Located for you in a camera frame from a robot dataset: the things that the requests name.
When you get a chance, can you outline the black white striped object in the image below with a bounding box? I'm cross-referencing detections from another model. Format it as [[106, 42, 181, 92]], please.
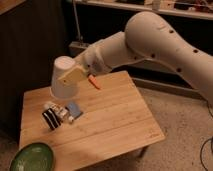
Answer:
[[42, 108, 61, 130]]

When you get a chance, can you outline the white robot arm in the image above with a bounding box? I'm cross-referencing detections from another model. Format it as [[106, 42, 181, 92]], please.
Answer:
[[58, 11, 213, 107]]

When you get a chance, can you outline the wooden low table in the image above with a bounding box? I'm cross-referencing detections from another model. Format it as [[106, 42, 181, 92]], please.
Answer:
[[19, 71, 165, 171]]

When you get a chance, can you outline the black cable on floor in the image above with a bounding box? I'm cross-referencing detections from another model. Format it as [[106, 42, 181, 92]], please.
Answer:
[[199, 137, 213, 171]]

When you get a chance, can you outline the metal vertical pole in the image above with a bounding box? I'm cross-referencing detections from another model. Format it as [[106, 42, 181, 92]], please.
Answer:
[[72, 0, 84, 46]]

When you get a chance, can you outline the orange marker pen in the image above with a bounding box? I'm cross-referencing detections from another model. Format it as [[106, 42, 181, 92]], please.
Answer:
[[88, 74, 101, 90]]

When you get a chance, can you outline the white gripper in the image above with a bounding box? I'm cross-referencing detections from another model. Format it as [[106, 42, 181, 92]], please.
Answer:
[[58, 50, 100, 84]]

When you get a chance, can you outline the green ceramic plate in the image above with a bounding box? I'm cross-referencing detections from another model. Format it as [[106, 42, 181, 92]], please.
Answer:
[[9, 142, 54, 171]]

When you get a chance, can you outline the blue eraser block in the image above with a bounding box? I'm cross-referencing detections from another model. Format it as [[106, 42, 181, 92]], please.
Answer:
[[66, 102, 83, 119]]

